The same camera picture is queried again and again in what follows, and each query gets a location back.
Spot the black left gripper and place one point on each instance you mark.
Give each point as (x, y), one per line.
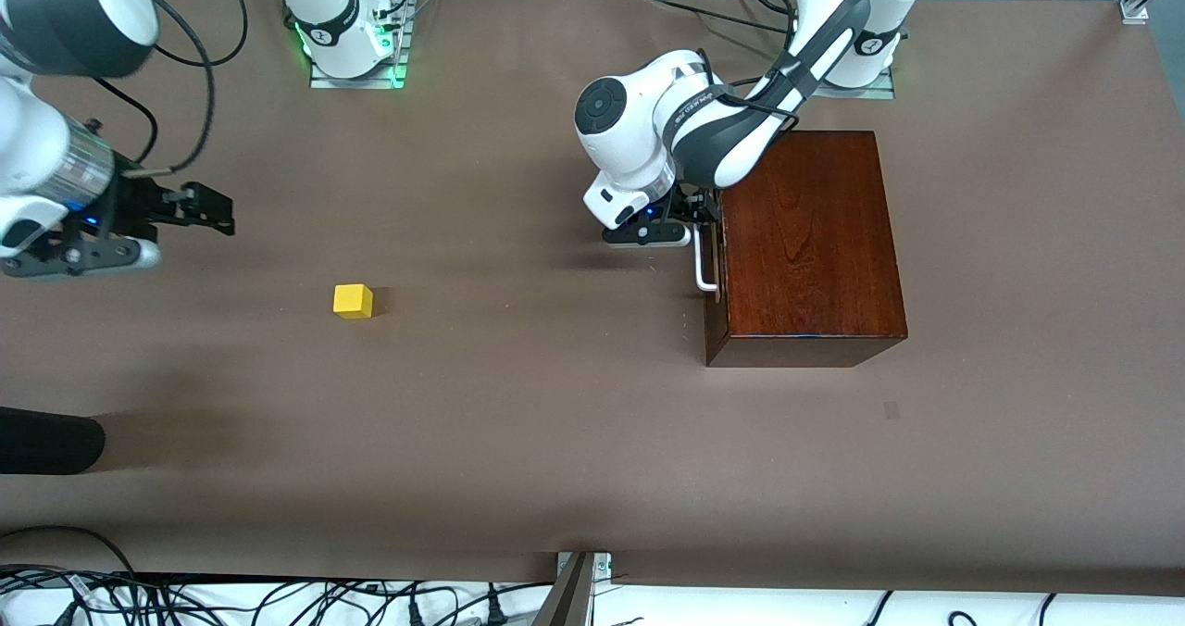
(691, 206)

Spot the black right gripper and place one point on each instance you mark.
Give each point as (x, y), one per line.
(137, 204)

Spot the yellow cube block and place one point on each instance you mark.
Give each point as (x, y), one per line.
(352, 300)

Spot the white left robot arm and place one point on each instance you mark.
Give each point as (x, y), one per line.
(629, 126)

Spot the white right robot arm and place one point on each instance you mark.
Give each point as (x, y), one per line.
(37, 144)

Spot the dark wooden drawer cabinet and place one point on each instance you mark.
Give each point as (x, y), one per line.
(815, 256)

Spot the black cylindrical object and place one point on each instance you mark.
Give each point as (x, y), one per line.
(46, 441)

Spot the brown table cover sheet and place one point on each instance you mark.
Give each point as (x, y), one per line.
(463, 422)

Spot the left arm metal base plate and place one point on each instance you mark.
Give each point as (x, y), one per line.
(870, 92)

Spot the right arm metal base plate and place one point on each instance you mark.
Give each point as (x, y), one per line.
(356, 82)

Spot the metal table edge bracket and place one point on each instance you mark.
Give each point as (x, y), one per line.
(572, 598)

